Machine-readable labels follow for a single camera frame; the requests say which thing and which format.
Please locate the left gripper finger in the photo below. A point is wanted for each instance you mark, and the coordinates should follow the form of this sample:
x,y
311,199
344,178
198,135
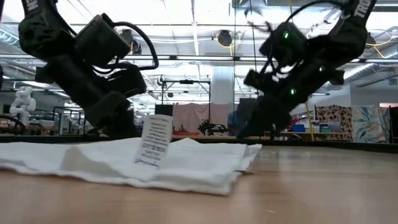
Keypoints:
x,y
127,127
107,107

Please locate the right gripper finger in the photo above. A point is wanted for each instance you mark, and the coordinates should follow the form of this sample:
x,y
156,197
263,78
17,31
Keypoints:
x,y
261,118
280,129

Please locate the white cloth napkin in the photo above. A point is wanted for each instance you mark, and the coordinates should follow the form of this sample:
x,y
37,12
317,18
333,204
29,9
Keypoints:
x,y
186,165

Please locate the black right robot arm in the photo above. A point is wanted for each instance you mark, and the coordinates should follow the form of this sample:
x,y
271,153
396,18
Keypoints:
x,y
354,31

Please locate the small black robot arm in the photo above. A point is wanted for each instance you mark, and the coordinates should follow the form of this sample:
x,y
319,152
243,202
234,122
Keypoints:
x,y
211,127

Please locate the blue plastic bin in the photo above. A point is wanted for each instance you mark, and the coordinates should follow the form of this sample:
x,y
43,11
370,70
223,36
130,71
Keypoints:
x,y
298,128

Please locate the person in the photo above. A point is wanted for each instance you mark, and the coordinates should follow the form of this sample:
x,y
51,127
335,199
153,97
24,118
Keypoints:
x,y
232,121

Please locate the black monitor box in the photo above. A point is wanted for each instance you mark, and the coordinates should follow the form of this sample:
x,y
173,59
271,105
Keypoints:
x,y
163,109

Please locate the brown patterned cloth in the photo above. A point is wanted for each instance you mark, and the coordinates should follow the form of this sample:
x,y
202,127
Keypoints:
x,y
335,118

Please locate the pink cloth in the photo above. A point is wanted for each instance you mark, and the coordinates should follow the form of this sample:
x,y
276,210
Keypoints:
x,y
192,113

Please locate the black metal stand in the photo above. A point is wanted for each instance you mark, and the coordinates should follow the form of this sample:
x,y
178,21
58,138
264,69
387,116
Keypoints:
x,y
186,81

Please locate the floral patterned cloth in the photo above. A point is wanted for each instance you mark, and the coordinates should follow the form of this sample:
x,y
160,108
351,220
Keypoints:
x,y
370,124

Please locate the dark cabinet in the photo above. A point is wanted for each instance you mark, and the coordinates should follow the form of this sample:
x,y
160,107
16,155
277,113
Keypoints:
x,y
394,124

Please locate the black framed glass enclosure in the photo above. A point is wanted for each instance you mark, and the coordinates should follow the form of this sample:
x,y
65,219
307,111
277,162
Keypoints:
x,y
70,119

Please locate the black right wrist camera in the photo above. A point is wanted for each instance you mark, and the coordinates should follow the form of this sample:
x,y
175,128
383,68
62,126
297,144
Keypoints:
x,y
284,43

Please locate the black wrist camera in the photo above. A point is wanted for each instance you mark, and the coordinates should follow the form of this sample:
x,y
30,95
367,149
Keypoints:
x,y
284,43
99,40

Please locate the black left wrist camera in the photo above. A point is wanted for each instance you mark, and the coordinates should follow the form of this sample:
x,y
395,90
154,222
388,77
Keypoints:
x,y
99,40

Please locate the black metal table frame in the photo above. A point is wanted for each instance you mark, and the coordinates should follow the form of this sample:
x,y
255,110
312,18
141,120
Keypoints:
x,y
342,144

